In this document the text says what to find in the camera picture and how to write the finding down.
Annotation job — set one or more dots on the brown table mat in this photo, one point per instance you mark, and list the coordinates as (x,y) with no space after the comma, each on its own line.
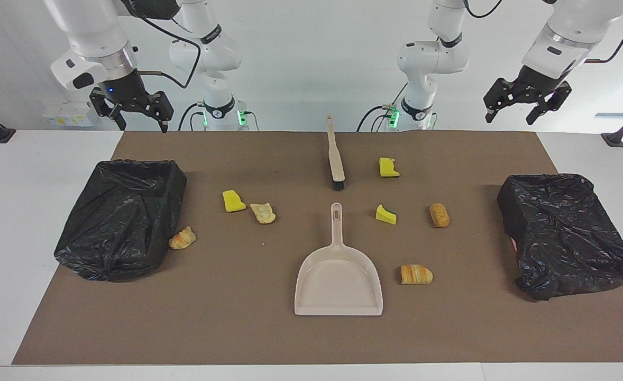
(237,328)

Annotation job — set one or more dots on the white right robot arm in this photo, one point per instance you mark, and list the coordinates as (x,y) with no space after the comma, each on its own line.
(94,32)

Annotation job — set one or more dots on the small curled croissant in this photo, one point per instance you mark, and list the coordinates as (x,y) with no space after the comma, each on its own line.
(182,238)

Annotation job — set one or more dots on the plain yellow sponge piece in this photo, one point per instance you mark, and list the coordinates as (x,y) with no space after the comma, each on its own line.
(233,202)

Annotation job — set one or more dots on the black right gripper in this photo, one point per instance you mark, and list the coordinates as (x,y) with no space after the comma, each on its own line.
(124,87)

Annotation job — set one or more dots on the beige hand brush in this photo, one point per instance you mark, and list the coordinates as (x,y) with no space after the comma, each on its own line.
(336,164)

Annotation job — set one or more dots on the notched yellow sponge piece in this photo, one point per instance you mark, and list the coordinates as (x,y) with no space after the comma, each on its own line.
(388,168)

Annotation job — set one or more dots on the pale flaky pastry piece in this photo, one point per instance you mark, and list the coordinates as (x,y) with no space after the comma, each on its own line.
(263,213)

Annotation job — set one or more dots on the black bag lined bin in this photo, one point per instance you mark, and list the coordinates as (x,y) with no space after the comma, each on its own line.
(565,238)
(116,222)

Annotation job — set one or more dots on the white wall socket box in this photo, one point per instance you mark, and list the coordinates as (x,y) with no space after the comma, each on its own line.
(68,115)

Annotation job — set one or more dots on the beige plastic dustpan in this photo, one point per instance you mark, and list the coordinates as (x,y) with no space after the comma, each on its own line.
(338,286)

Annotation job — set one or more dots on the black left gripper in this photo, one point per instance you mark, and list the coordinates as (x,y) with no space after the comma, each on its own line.
(539,87)

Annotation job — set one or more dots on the yellow green sponge wedge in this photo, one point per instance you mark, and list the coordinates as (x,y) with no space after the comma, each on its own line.
(384,215)

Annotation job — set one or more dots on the striped orange croissant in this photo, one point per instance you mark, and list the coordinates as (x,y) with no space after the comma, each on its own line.
(416,274)

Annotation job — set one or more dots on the brown oval bread roll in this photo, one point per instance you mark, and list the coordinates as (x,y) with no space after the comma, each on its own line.
(439,216)

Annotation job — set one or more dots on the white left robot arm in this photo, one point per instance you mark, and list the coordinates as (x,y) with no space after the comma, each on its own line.
(433,58)

